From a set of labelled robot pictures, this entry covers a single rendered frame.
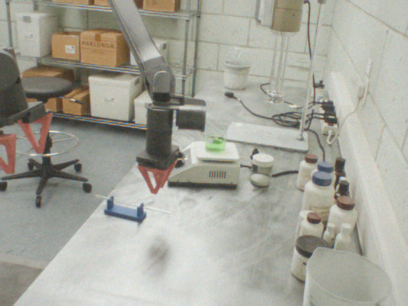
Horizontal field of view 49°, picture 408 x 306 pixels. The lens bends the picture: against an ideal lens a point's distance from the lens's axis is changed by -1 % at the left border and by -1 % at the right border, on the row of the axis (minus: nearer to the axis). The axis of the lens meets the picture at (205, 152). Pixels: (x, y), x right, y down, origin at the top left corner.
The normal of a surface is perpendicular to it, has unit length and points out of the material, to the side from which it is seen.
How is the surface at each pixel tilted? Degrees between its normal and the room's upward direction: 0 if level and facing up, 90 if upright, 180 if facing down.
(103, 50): 92
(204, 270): 0
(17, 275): 0
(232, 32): 90
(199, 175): 90
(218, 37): 90
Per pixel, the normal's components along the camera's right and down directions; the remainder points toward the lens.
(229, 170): 0.07, 0.39
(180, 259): 0.07, -0.92
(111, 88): -0.20, 0.40
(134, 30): 0.03, -0.41
